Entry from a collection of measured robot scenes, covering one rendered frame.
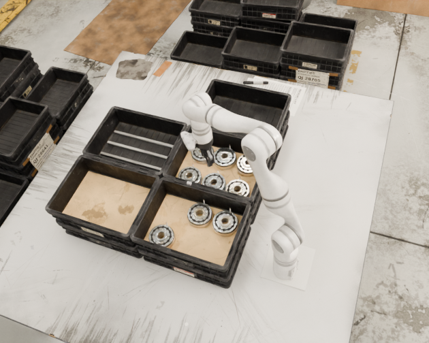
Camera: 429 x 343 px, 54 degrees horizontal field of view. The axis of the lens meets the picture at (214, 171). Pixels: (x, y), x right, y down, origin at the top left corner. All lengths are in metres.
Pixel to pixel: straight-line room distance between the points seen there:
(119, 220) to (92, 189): 0.21
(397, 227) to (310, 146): 0.91
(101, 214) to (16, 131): 1.16
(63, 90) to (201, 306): 1.93
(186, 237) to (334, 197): 0.69
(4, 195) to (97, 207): 1.10
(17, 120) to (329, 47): 2.04
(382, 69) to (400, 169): 0.93
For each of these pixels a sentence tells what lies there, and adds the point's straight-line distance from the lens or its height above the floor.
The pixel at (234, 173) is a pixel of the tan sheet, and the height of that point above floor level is 0.83.
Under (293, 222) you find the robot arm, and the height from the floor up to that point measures 1.08.
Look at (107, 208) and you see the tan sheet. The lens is 1.89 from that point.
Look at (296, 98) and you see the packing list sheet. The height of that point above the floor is 0.70.
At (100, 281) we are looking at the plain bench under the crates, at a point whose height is 0.70.
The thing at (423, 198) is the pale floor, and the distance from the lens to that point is 2.93.
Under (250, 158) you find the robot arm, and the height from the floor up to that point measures 1.37.
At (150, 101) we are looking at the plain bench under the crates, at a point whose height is 0.70.
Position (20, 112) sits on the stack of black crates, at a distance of 2.97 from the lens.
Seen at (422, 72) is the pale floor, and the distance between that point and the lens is 3.65.
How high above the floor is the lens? 2.39
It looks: 56 degrees down
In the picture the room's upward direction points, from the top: 10 degrees counter-clockwise
